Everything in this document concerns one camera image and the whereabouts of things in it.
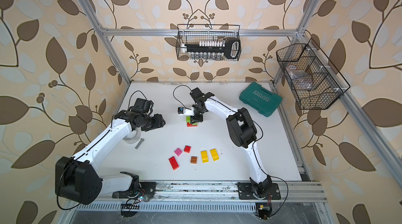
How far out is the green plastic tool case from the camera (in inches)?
40.6

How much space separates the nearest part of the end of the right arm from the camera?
742 mm

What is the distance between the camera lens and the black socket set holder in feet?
2.70
